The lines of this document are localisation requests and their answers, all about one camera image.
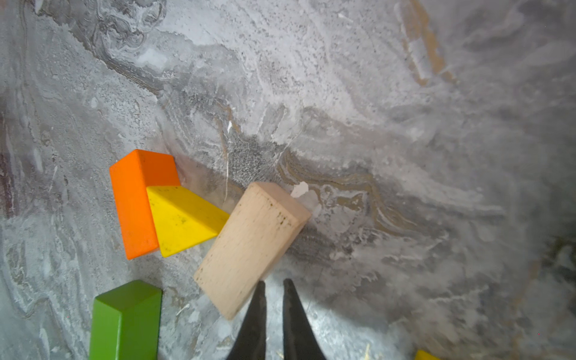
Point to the yellow triangle block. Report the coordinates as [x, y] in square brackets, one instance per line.
[183, 219]

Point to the yellow rectangular block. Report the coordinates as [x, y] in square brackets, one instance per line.
[423, 355]

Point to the natural wood block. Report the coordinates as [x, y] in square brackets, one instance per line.
[260, 229]

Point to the orange block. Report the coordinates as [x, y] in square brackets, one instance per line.
[130, 177]

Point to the green block left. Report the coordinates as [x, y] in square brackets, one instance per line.
[126, 322]

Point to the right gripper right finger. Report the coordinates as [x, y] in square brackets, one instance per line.
[299, 341]

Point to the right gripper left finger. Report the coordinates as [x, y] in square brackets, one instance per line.
[251, 341]

